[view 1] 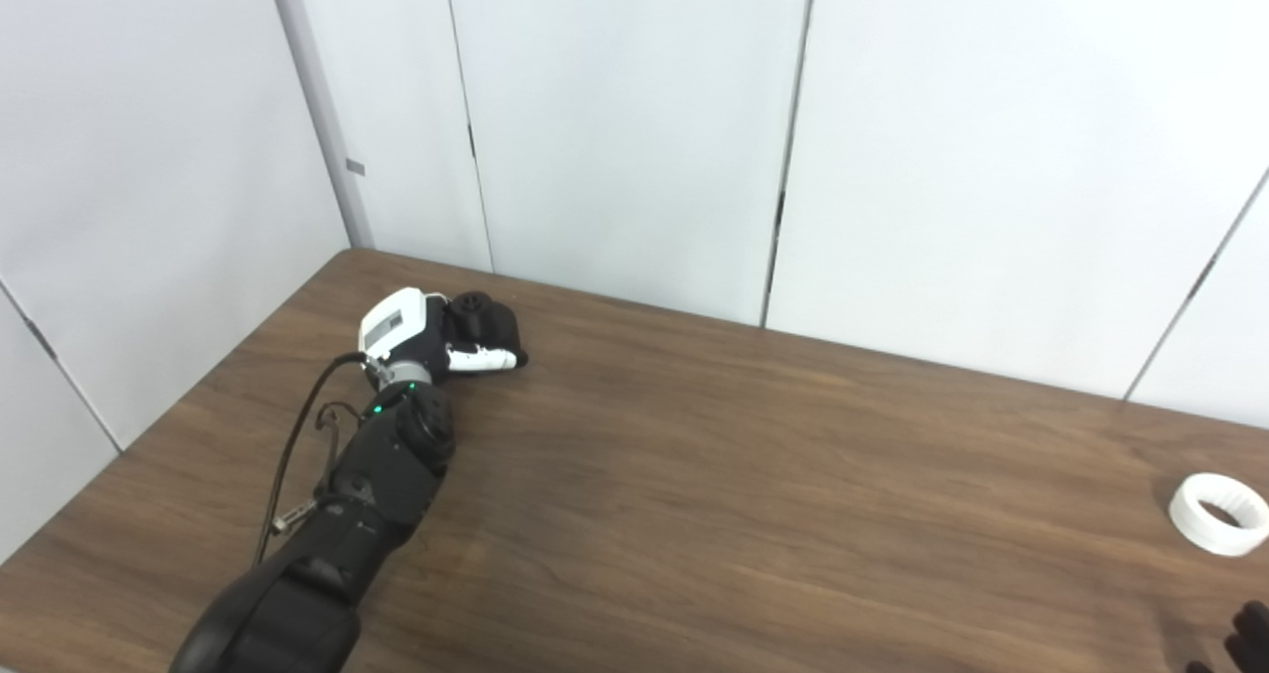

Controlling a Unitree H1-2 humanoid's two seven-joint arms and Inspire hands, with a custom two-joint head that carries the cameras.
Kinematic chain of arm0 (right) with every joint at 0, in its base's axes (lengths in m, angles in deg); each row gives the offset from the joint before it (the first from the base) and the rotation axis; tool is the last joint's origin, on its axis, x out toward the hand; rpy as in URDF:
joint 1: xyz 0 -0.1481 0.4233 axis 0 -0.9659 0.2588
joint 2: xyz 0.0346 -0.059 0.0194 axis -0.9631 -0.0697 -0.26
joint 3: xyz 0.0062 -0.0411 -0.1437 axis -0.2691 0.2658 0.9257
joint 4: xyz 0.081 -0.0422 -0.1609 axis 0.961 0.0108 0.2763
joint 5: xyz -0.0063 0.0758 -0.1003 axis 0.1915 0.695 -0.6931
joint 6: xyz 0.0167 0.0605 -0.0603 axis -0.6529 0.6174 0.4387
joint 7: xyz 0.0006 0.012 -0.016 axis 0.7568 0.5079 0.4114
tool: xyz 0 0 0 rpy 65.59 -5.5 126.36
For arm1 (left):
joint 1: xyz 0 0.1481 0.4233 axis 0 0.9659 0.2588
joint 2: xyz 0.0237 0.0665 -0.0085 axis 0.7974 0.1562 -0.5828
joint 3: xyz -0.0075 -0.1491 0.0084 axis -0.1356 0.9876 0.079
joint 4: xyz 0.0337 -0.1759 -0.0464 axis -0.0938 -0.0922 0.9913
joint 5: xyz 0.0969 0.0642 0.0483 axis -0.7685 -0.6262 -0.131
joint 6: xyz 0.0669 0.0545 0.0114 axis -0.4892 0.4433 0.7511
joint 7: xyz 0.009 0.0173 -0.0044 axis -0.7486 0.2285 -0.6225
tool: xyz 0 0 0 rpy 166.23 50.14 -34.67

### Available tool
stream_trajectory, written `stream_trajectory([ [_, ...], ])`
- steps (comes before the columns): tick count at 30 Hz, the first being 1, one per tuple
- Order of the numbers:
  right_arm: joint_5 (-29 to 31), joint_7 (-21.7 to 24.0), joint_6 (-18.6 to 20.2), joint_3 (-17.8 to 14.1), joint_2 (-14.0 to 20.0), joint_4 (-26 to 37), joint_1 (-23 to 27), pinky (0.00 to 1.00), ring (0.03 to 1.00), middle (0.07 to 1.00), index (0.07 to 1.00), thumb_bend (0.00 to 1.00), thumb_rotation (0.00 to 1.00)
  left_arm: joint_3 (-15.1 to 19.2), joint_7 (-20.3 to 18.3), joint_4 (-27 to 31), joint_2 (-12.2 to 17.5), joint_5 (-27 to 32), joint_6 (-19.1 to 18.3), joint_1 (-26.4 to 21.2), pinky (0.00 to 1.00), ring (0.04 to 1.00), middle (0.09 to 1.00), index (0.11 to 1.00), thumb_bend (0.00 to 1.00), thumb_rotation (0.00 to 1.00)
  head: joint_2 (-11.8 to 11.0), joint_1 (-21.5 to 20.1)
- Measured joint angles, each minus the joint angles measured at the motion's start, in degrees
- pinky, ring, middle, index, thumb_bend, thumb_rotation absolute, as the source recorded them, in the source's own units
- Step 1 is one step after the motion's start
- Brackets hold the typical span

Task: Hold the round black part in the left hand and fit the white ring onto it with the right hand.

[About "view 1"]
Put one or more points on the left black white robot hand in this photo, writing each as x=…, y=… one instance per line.
x=397, y=321

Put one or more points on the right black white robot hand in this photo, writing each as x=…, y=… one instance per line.
x=1251, y=643

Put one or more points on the grey vertical wall post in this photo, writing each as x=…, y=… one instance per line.
x=322, y=108

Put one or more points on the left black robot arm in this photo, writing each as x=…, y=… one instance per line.
x=377, y=475

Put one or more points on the round black stepped part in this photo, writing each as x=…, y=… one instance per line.
x=493, y=323

